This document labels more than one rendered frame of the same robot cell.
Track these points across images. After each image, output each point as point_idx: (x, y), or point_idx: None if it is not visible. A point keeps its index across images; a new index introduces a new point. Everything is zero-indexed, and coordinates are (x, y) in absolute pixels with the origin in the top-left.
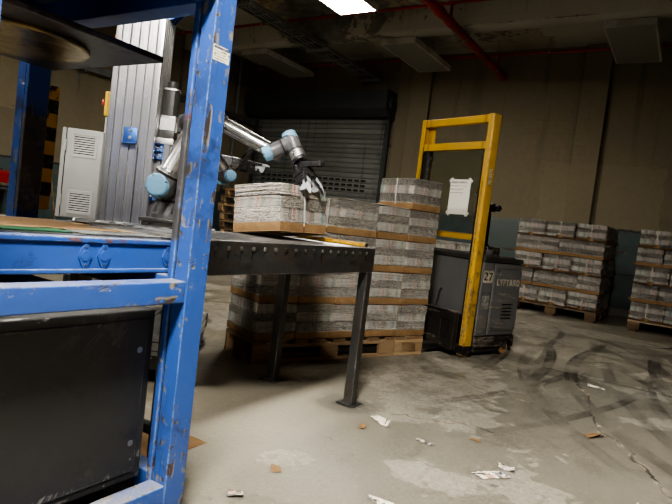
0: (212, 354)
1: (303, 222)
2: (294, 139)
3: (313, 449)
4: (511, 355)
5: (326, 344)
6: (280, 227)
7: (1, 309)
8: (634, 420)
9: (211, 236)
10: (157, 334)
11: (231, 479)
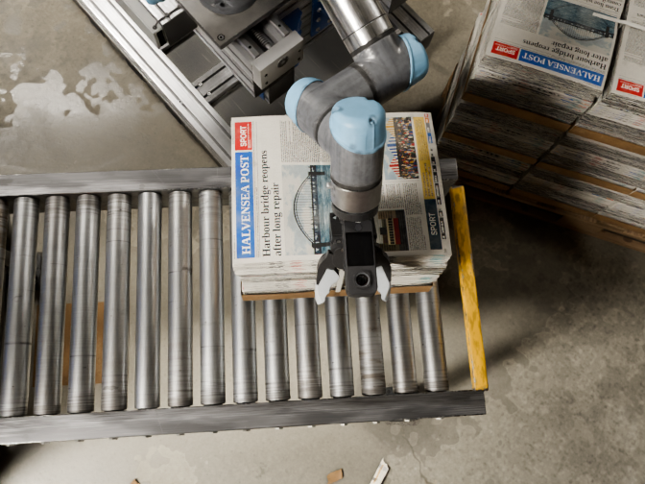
0: (399, 108)
1: (336, 289)
2: (343, 161)
3: (214, 480)
4: None
5: (576, 219)
6: (244, 299)
7: None
8: None
9: (7, 338)
10: (230, 131)
11: (77, 472)
